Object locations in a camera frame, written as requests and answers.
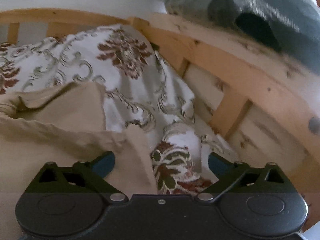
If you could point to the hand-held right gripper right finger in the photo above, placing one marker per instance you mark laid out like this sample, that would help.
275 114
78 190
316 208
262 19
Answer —
218 164

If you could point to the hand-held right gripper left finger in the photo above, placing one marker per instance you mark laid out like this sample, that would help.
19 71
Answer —
103 164

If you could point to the beige hooded zip jacket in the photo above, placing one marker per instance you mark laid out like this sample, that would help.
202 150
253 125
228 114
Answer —
62 135

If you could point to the clear plastic bag of clothes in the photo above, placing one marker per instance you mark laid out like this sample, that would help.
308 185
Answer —
250 10

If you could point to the floral printed blanket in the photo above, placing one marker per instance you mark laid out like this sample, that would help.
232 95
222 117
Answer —
180 155

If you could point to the floral printed pillow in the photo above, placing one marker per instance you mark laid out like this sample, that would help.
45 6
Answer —
112 62

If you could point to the wooden bed frame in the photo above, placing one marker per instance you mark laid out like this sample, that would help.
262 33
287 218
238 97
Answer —
225 75

